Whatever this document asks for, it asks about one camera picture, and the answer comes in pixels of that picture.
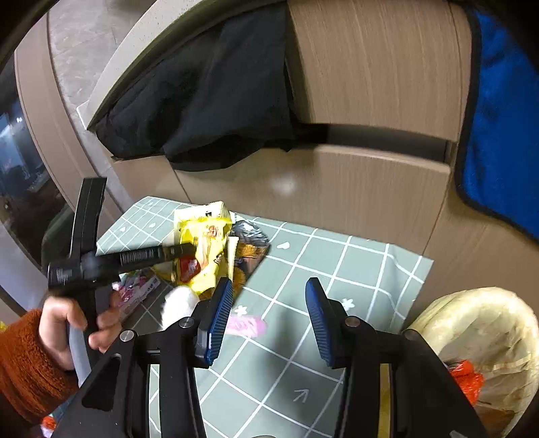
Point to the black cloth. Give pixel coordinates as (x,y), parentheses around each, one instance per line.
(214,100)

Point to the pink wrapper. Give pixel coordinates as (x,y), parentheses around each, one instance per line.
(245,326)

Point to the orange sleeve left forearm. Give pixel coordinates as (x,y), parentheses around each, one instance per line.
(32,384)

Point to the blue towel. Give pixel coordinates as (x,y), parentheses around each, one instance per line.
(496,169)

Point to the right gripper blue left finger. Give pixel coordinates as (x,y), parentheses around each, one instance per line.
(212,316)

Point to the yellow snack bag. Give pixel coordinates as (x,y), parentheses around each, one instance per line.
(207,227)

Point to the red plastic bag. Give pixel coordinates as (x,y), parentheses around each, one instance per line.
(469,380)

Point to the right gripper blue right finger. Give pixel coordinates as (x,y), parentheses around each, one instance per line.
(327,317)

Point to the pink white candy box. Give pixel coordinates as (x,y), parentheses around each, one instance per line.
(133,288)

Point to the brown snack wrapper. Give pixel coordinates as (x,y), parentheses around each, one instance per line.
(252,246)

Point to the trash bin with beige bag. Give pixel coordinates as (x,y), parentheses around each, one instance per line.
(497,332)

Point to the white tissue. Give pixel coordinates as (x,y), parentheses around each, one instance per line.
(178,303)

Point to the dark oven window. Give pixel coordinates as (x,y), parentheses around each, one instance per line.
(30,200)

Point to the left hand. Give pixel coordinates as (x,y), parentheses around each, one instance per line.
(60,313)

